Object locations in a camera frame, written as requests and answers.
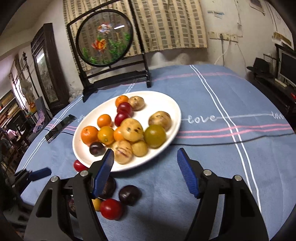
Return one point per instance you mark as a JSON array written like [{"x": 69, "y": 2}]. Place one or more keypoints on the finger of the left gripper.
[{"x": 39, "y": 174}]

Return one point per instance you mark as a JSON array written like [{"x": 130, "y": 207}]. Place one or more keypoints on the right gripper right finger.
[{"x": 188, "y": 173}]

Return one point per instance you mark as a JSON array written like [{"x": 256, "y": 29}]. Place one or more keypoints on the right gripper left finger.
[{"x": 100, "y": 171}]

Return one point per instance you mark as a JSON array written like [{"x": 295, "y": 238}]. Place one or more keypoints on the dark purple plum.
[{"x": 97, "y": 149}]

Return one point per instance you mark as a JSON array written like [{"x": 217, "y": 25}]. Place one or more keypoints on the cracked beige fruit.
[{"x": 122, "y": 152}]

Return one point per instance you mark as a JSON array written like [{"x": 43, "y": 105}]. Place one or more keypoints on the yellow-orange fruit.
[{"x": 106, "y": 135}]

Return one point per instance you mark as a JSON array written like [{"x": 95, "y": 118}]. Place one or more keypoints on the large orange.
[{"x": 89, "y": 135}]

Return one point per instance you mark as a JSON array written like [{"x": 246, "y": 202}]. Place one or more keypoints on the small yellow-green lime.
[{"x": 139, "y": 148}]

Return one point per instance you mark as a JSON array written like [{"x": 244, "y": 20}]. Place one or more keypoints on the small yellow round fruit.
[{"x": 97, "y": 204}]

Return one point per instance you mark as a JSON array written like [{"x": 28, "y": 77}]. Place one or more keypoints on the red cherry tomato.
[{"x": 111, "y": 209}]

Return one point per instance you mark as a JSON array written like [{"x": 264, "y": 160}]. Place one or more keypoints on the small orange kumquat-like fruit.
[{"x": 104, "y": 120}]

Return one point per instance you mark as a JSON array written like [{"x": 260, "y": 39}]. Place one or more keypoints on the dark purple mangosteen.
[{"x": 71, "y": 206}]

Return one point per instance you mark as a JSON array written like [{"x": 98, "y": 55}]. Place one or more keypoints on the yellow-green citrus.
[{"x": 155, "y": 136}]

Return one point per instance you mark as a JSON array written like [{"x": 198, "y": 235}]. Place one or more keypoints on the large red plum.
[{"x": 125, "y": 107}]

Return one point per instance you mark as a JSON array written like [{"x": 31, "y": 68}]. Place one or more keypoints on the pale tan passion fruit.
[{"x": 161, "y": 118}]

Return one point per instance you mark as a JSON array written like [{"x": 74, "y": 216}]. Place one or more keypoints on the small mandarin orange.
[{"x": 121, "y": 99}]

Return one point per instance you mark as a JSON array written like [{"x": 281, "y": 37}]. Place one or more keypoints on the large tan passion fruit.
[{"x": 137, "y": 103}]

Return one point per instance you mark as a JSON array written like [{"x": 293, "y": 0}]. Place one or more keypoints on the orange round citrus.
[{"x": 118, "y": 136}]

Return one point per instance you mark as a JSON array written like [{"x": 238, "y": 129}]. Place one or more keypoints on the dark flat mangosteen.
[{"x": 109, "y": 188}]

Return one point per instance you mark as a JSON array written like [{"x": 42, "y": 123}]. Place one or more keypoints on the small red tomato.
[{"x": 79, "y": 167}]

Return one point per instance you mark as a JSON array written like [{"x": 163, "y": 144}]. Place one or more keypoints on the black smartphone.
[{"x": 58, "y": 128}]

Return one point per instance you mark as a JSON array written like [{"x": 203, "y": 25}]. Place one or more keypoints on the white oval plate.
[{"x": 154, "y": 101}]

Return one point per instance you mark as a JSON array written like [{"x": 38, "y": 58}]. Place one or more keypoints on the round goldfish screen stand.
[{"x": 100, "y": 38}]

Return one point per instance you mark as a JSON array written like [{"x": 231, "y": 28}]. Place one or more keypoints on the dark framed painting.
[{"x": 48, "y": 69}]

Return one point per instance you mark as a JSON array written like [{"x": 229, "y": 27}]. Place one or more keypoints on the computer monitor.
[{"x": 286, "y": 64}]

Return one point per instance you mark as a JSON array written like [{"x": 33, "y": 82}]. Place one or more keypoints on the wall power strip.
[{"x": 223, "y": 36}]

